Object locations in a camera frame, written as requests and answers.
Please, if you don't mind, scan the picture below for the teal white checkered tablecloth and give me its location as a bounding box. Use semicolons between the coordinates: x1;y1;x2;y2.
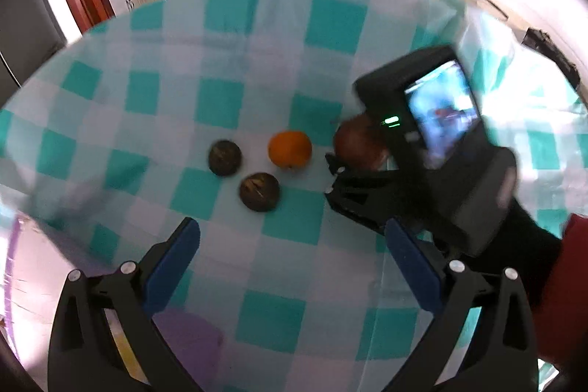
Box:
1;0;587;391

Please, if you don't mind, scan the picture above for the orange tangerine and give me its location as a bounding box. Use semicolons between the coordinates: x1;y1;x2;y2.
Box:
267;130;312;169

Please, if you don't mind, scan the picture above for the red apple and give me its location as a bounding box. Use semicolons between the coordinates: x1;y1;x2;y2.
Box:
333;114;390;171

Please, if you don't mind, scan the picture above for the grey refrigerator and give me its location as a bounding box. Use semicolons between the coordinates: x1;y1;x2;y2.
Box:
0;0;66;104

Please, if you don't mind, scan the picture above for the dark passion fruit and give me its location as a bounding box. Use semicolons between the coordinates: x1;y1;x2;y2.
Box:
207;139;242;177
238;172;281;213

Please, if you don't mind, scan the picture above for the purple storage box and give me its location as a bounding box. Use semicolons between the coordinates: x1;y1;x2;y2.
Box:
1;215;223;391

